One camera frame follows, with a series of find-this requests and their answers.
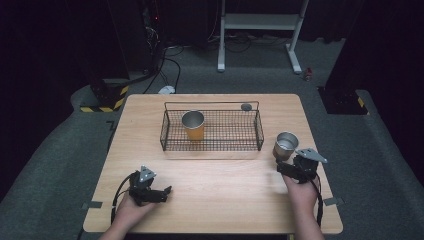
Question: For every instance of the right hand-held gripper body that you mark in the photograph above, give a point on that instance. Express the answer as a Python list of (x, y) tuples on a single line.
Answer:
[(306, 166)]

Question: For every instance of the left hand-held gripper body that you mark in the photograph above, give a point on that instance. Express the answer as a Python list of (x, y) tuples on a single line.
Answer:
[(143, 188)]

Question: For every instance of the silver metal cup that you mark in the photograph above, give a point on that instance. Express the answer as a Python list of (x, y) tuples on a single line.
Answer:
[(285, 145), (194, 125)]

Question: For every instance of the person's left hand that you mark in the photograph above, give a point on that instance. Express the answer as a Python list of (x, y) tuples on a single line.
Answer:
[(133, 211)]

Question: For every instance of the person's right hand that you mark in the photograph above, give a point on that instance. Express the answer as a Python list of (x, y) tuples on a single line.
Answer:
[(301, 196)]

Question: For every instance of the grey tape piece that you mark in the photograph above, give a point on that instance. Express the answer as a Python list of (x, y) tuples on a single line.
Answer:
[(333, 201), (92, 205)]

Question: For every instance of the grey round disc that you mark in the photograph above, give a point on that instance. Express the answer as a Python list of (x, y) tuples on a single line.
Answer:
[(246, 107)]

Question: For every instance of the black yellow striped base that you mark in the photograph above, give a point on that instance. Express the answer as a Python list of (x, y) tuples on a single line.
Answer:
[(345, 101), (106, 100)]

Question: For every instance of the white power adapter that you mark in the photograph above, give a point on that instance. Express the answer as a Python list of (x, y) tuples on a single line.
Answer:
[(166, 90)]

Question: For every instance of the white metal stand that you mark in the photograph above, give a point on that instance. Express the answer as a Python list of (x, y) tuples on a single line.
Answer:
[(260, 21)]

